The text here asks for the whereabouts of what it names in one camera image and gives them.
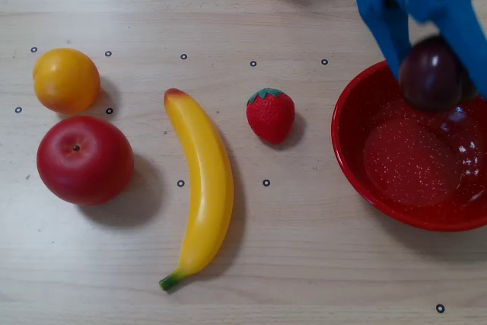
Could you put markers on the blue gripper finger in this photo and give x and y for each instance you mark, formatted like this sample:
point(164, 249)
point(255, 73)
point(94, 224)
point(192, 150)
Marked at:
point(386, 32)
point(464, 28)

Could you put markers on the dark purple plum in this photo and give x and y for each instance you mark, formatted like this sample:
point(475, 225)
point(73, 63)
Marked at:
point(430, 74)

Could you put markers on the red speckled bowl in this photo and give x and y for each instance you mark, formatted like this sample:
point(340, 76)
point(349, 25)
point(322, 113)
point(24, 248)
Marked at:
point(411, 161)

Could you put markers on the red strawberry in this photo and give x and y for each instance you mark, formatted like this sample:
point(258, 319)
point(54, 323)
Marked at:
point(270, 117)

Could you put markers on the yellow banana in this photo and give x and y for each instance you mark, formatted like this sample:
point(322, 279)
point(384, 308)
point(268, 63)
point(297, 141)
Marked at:
point(205, 173)

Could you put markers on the yellow orange peach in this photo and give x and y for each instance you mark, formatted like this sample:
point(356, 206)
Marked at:
point(66, 81)

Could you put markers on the red apple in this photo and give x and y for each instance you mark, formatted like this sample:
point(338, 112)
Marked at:
point(85, 161)

